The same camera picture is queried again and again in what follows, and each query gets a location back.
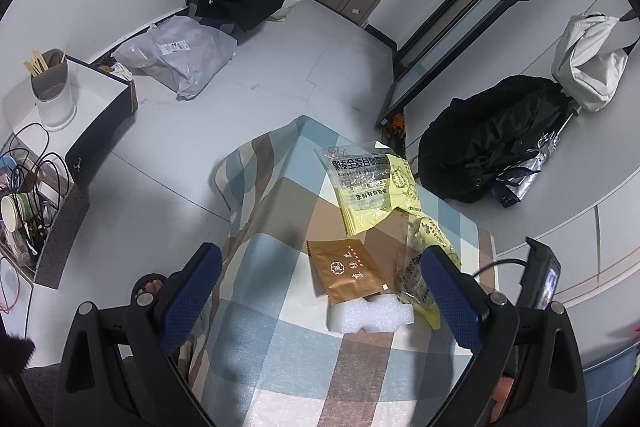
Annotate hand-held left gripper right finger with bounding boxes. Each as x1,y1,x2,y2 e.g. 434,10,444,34
420,246,586,427

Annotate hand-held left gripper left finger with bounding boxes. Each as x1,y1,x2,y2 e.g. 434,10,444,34
52,242,223,427

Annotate small yellow printed plastic bag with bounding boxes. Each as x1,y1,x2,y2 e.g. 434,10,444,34
395,217,463,330

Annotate white foam block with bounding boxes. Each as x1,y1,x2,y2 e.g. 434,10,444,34
327,294,417,334

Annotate brown foil packet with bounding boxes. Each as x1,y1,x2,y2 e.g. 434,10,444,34
306,238,396,305

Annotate large yellow printed plastic bag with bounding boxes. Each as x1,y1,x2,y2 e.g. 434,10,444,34
314,141,423,250

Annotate white wardrobe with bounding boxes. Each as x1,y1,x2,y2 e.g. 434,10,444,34
495,147,640,358

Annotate checkered tablecloth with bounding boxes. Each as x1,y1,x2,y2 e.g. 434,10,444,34
187,114,498,427

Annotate silver folded umbrella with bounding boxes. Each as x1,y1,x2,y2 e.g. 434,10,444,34
490,132,560,208

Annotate grey storage box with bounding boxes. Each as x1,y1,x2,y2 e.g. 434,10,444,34
0,179,91,290

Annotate large black bag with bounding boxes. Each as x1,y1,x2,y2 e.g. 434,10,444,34
416,75,576,204

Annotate orange and black tool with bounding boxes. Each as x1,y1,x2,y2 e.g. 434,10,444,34
377,112,408,152

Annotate dark fuzzy cloth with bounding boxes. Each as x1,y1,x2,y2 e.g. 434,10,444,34
0,337,36,378

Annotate navy and white box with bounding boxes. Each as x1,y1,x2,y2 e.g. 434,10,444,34
0,56,138,188

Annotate paper cup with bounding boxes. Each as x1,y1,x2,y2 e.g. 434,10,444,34
0,194,31,233

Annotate white hanging bag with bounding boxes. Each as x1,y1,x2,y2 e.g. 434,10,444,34
551,12,630,112

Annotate black framed glass door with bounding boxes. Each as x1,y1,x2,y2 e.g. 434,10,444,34
375,0,576,128

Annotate grey plastic mailing bag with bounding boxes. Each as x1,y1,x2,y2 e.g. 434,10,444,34
111,16,238,100

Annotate grey cup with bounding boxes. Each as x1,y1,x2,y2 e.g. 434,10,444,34
30,48,69,100

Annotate bundle of wooden chopsticks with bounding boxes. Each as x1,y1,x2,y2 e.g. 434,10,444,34
23,41,68,78

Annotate white pillow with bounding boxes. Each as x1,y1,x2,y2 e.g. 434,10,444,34
270,0,301,22

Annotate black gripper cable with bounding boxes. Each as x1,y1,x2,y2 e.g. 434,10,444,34
471,259,529,278

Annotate black cables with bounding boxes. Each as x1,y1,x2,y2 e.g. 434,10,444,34
7,122,76,208

